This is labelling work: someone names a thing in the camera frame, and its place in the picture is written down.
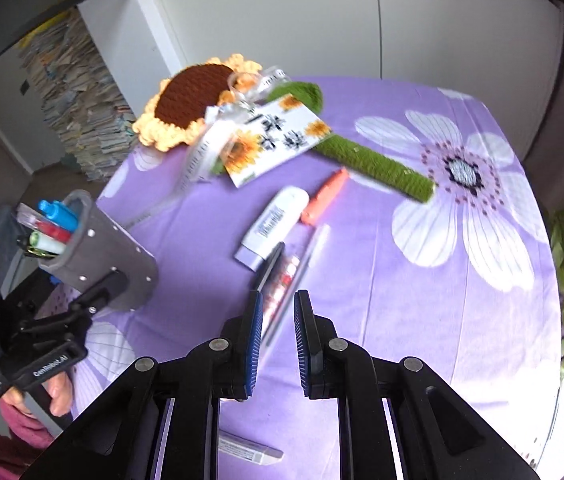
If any purple floral tablecloth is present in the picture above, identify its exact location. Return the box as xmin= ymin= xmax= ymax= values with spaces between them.
xmin=36 ymin=76 xmax=564 ymax=480

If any crochet sunflower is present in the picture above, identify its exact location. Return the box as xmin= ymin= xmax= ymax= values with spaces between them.
xmin=132 ymin=52 xmax=436 ymax=206

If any thin black pen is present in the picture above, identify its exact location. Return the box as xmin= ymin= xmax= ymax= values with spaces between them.
xmin=251 ymin=241 xmax=287 ymax=294

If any floor pile of books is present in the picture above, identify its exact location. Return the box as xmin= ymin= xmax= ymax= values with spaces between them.
xmin=18 ymin=7 xmax=137 ymax=184

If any white ribbon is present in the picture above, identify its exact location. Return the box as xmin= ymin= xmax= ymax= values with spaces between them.
xmin=126 ymin=65 xmax=293 ymax=227

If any person's left hand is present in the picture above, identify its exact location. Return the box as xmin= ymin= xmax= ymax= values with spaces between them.
xmin=0 ymin=367 xmax=74 ymax=419

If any green pen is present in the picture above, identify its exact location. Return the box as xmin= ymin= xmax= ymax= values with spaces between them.
xmin=29 ymin=232 xmax=65 ymax=256

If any clear patterned pen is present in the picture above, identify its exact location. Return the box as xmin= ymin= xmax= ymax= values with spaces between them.
xmin=262 ymin=255 xmax=303 ymax=322

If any white correction pen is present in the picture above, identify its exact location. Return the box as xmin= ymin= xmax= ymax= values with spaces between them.
xmin=234 ymin=185 xmax=309 ymax=271

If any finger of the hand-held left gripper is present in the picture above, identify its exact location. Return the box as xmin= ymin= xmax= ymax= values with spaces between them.
xmin=22 ymin=273 xmax=130 ymax=337

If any grey dotted pen holder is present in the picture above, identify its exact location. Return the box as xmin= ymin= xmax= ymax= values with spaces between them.
xmin=14 ymin=189 xmax=159 ymax=312

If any orange pen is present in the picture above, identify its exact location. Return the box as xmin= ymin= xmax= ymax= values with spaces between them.
xmin=300 ymin=167 xmax=351 ymax=226

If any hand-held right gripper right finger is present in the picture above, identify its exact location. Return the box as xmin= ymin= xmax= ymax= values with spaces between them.
xmin=293 ymin=290 xmax=543 ymax=480

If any blue pen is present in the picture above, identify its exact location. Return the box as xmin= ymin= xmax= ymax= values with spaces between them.
xmin=38 ymin=200 xmax=79 ymax=234

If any white eraser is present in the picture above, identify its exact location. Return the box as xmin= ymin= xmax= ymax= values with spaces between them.
xmin=218 ymin=430 xmax=285 ymax=465

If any black marker pen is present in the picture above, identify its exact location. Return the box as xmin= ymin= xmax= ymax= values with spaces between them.
xmin=16 ymin=232 xmax=42 ymax=259

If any sunflower gift tag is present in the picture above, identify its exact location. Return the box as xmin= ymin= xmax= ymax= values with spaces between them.
xmin=219 ymin=95 xmax=334 ymax=190

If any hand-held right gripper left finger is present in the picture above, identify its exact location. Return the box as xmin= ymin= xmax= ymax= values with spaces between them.
xmin=20 ymin=290 xmax=265 ymax=480

